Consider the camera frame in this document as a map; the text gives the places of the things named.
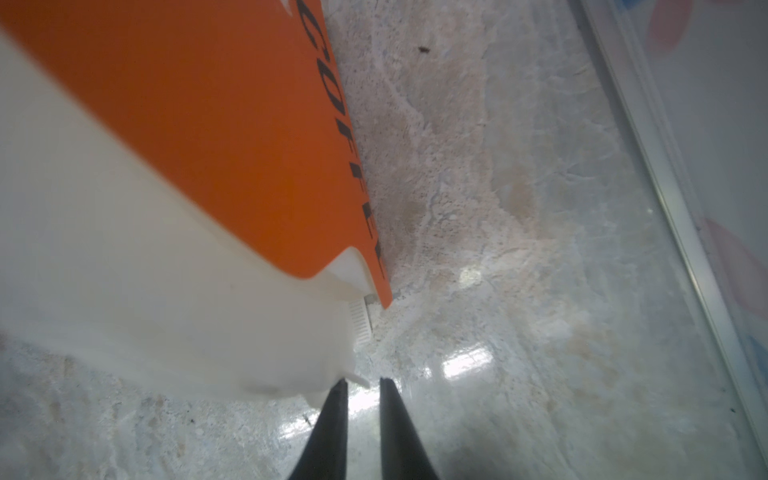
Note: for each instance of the orange coffee filter pack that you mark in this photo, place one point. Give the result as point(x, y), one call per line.
point(182, 199)

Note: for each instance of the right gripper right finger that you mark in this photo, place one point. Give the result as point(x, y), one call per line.
point(403, 456)

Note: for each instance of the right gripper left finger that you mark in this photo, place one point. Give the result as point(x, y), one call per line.
point(325, 454)

